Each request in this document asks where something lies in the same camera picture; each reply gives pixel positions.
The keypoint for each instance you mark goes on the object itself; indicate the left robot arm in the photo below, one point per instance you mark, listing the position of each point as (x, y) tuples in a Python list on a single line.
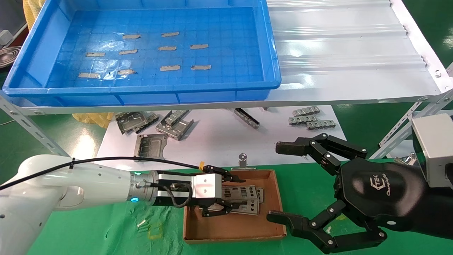
[(88, 184)]

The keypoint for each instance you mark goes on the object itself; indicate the channel shaped metal bracket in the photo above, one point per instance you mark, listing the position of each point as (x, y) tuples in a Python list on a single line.
[(177, 129)]

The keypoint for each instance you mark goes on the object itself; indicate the flat stamped metal plate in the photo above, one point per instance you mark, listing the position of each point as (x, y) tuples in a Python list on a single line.
[(152, 145)]

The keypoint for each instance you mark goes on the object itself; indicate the perforated steel shelf post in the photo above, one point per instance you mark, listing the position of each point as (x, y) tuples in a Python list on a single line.
[(393, 132), (35, 132)]

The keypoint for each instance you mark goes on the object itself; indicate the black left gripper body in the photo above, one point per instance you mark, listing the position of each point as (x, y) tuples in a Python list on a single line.
[(177, 178)]

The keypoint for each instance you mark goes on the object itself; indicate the small white scrap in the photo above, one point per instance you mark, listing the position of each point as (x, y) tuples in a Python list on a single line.
[(141, 223)]

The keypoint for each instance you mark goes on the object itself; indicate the grey tape strip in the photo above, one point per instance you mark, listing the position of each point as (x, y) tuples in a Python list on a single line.
[(131, 36), (201, 67), (170, 68), (126, 72)]

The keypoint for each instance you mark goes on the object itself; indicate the blue plastic tray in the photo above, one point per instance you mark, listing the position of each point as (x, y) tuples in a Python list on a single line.
[(230, 53)]

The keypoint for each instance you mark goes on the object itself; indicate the small notched metal bracket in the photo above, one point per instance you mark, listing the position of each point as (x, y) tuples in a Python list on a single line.
[(302, 119), (306, 111), (320, 125)]

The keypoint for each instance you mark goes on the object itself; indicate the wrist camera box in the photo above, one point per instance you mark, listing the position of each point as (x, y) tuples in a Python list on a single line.
[(207, 189), (435, 148)]

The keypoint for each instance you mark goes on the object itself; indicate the folded sheet metal bracket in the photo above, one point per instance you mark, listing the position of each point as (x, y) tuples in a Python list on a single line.
[(132, 120)]

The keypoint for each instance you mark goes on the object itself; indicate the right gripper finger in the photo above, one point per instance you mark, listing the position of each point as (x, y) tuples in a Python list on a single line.
[(293, 147), (283, 216)]

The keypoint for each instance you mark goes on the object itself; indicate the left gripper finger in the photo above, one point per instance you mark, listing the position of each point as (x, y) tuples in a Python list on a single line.
[(230, 176), (217, 210)]

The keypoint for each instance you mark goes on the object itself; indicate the white metal shelf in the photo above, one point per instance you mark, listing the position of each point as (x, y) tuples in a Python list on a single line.
[(336, 53)]

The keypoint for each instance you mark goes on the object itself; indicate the small grey box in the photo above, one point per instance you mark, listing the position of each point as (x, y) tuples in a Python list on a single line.
[(4, 37)]

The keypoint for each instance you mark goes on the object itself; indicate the brown cardboard box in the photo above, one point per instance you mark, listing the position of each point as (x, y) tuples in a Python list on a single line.
[(230, 228)]

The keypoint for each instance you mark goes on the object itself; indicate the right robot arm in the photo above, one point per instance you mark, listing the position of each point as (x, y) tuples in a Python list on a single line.
[(440, 212)]

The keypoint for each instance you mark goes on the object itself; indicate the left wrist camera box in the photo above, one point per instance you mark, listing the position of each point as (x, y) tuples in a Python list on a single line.
[(207, 189)]

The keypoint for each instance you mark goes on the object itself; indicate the long narrow metal bar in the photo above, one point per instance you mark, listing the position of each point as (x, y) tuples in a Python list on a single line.
[(247, 119)]

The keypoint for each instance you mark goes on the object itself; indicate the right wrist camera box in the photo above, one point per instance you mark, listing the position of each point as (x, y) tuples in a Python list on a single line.
[(435, 148)]

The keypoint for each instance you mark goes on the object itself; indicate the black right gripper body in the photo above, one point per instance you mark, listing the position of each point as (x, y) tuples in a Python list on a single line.
[(378, 194)]

